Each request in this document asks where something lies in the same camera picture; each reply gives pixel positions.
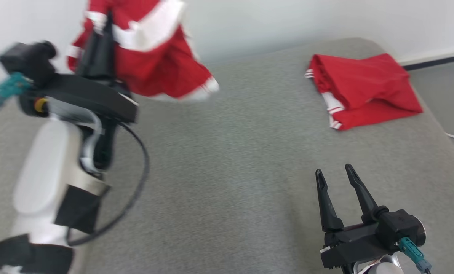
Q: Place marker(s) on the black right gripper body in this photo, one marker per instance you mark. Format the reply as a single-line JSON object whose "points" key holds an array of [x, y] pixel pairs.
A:
{"points": [[356, 247]]}

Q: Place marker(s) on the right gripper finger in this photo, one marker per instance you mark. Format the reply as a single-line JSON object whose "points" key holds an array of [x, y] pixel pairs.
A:
{"points": [[326, 205], [362, 198]]}

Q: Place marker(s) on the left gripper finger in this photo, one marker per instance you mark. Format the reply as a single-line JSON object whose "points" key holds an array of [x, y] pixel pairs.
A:
{"points": [[87, 61], [107, 53]]}

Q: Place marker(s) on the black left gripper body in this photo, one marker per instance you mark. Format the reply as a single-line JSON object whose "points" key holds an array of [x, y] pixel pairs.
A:
{"points": [[82, 97]]}

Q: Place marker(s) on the red shorts white stripes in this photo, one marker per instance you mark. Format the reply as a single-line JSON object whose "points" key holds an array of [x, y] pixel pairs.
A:
{"points": [[162, 68]]}

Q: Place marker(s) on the red basketball jersey number print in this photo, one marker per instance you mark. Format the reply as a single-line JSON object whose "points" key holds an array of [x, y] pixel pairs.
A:
{"points": [[368, 87]]}

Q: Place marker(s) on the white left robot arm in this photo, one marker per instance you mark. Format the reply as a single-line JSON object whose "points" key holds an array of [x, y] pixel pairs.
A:
{"points": [[48, 182]]}

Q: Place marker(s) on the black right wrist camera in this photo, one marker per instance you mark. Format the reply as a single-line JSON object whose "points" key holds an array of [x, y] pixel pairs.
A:
{"points": [[402, 228]]}

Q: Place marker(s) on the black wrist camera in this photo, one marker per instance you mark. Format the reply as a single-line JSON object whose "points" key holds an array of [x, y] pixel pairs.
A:
{"points": [[402, 228], [27, 61]]}

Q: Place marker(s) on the teal right camera connector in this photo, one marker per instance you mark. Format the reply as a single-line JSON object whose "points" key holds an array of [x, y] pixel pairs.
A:
{"points": [[413, 253]]}

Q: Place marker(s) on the teal camera connector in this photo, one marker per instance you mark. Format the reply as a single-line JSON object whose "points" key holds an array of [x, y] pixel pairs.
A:
{"points": [[413, 253], [8, 89]]}

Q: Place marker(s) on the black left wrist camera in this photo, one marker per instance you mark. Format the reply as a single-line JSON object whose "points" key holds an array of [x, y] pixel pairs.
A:
{"points": [[27, 61]]}

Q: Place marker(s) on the teal left camera connector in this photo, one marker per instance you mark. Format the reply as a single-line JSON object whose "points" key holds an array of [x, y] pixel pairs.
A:
{"points": [[8, 89]]}

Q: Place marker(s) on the black wall baseboard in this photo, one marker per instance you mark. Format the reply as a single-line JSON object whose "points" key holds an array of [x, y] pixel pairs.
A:
{"points": [[436, 61]]}

